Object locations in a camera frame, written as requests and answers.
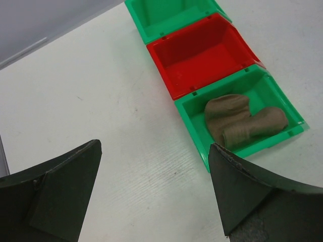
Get red plastic bin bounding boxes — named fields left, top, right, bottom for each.
left=146, top=13, right=264, bottom=100

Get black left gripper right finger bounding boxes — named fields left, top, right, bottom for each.
left=208, top=143, right=322, bottom=241

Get tan sock with striped cuff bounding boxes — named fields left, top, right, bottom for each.
left=204, top=94, right=289, bottom=151

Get green plastic bin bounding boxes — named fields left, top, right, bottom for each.
left=175, top=65, right=309, bottom=168
left=125, top=0, right=232, bottom=44

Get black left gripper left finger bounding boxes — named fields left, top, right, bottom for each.
left=1, top=139, right=101, bottom=241

